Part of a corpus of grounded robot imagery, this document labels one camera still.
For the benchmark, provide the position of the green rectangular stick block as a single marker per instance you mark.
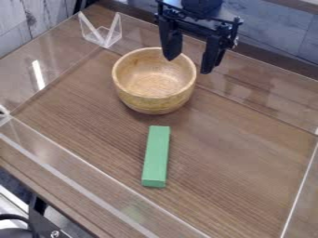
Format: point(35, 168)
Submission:
point(155, 167)

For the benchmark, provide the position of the clear acrylic corner bracket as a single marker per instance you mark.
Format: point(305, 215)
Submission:
point(102, 36)

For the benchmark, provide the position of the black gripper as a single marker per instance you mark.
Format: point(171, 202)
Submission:
point(211, 18)

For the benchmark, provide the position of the round wooden bowl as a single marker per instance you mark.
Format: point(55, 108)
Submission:
point(153, 85)

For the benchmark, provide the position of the black table leg bracket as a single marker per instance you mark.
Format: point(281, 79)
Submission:
point(51, 223)

